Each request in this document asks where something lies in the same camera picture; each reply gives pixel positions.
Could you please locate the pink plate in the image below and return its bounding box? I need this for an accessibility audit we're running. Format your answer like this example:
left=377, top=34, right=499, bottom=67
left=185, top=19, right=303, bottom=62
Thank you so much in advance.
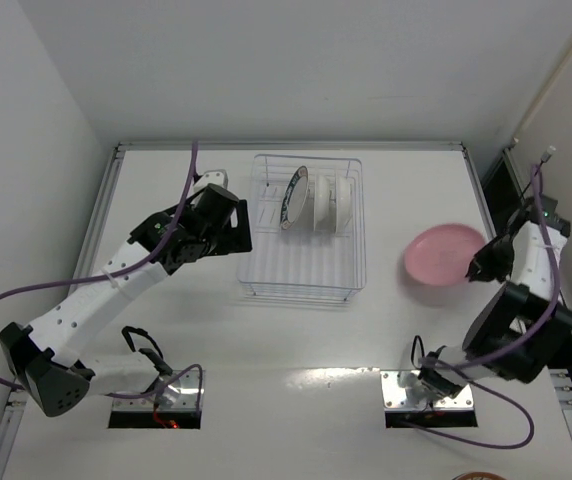
left=403, top=223, right=486, bottom=287

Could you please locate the green rimmed white plate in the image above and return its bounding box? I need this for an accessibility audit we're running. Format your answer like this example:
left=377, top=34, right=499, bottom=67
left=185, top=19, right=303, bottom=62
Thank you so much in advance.
left=280, top=165, right=309, bottom=230

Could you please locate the clear glass plate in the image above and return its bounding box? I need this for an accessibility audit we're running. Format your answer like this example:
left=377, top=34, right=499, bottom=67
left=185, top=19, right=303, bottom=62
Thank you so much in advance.
left=313, top=172, right=331, bottom=233

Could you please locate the white ribbed plate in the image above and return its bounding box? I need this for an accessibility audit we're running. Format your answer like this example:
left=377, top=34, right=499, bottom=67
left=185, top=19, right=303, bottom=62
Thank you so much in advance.
left=335, top=171, right=353, bottom=233

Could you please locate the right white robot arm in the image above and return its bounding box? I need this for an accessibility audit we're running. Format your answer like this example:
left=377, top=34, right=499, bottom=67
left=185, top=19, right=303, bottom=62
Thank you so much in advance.
left=404, top=195, right=572, bottom=402

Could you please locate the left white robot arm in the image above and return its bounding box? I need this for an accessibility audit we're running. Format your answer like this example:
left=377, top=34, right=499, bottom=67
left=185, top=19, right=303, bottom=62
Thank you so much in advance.
left=0, top=183, right=252, bottom=417

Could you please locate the brown round object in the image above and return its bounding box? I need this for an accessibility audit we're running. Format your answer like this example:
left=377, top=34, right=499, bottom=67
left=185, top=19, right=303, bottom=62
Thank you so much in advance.
left=452, top=471, right=506, bottom=480

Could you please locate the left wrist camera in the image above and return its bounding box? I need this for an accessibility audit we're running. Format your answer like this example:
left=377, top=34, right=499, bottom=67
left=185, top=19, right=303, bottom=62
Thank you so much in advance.
left=193, top=169, right=228, bottom=192

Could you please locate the white wire dish rack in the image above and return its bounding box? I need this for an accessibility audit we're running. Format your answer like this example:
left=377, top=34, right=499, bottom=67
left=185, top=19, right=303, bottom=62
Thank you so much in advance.
left=237, top=153, right=366, bottom=303

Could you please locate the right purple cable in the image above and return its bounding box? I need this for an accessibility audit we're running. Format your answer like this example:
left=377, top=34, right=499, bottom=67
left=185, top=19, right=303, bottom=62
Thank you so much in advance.
left=403, top=163, right=562, bottom=448

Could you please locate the black usb cable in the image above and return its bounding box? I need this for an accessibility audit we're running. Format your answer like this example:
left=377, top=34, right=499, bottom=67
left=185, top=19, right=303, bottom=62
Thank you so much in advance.
left=519, top=145, right=557, bottom=201

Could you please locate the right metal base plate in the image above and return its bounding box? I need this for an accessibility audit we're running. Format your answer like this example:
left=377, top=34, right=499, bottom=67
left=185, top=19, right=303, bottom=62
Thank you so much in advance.
left=380, top=370, right=475, bottom=414

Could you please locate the metal base plate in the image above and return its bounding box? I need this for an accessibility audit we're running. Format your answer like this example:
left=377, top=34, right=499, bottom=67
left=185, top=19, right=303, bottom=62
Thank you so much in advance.
left=380, top=370, right=475, bottom=414
left=153, top=369, right=204, bottom=413

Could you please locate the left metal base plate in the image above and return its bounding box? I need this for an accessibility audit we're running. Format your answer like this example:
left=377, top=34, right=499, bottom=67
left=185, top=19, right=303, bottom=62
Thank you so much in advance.
left=153, top=369, right=204, bottom=413

